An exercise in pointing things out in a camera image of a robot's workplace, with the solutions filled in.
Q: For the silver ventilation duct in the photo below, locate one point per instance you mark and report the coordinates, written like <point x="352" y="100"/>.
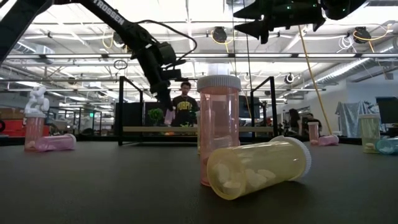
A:
<point x="348" y="68"/>

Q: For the teal pill bottle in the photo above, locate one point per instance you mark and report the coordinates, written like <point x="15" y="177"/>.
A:
<point x="387" y="147"/>

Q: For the person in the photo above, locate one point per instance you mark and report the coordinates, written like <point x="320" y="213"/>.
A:
<point x="185" y="107"/>
<point x="310" y="116"/>

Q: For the small green plant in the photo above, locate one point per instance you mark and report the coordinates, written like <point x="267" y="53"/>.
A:
<point x="155" y="115"/>

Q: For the grey cloth cover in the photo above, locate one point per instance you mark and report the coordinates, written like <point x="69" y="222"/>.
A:
<point x="348" y="119"/>

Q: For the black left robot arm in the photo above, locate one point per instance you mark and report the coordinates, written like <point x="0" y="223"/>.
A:
<point x="118" y="21"/>

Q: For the black room divider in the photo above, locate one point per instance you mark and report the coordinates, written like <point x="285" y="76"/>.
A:
<point x="132" y="115"/>

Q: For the white bottle cap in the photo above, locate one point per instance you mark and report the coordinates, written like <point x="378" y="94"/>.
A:
<point x="219" y="124"/>

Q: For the black monitor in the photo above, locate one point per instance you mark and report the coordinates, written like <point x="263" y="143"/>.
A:
<point x="388" y="109"/>

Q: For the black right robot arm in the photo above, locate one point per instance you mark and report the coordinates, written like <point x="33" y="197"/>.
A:
<point x="342" y="7"/>

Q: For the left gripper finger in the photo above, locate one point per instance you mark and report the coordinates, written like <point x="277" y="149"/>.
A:
<point x="169" y="99"/>
<point x="161" y="98"/>

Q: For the red pill bottle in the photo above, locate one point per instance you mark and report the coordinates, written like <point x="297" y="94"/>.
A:
<point x="313" y="133"/>
<point x="32" y="130"/>

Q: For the white robot figure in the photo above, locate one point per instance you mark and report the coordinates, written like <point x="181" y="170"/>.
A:
<point x="37" y="99"/>

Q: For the red cabinet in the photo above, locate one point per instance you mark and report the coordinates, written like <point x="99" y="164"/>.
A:
<point x="12" y="128"/>

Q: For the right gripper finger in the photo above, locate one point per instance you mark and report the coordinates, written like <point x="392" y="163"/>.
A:
<point x="262" y="29"/>
<point x="253" y="11"/>

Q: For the yellow pill bottle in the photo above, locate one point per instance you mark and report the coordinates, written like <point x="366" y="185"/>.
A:
<point x="258" y="168"/>

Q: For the black metal table frame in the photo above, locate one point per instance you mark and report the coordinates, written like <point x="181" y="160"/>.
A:
<point x="93" y="140"/>

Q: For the green pill bottle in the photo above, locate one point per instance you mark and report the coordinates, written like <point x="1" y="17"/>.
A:
<point x="369" y="133"/>

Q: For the wooden shelf black metal frame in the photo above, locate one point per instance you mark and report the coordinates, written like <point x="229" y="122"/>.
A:
<point x="146" y="129"/>

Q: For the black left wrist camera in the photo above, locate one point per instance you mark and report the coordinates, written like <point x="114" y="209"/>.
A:
<point x="168" y="53"/>

